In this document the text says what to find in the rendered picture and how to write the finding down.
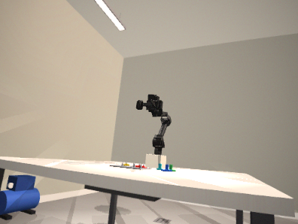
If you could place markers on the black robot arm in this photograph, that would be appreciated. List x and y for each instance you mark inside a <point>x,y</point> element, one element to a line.
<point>158,139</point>

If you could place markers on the cyan gear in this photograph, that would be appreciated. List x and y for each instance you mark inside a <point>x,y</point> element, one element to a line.
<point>160,167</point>

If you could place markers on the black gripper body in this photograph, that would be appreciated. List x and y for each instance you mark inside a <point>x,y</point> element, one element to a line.
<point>150,107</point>

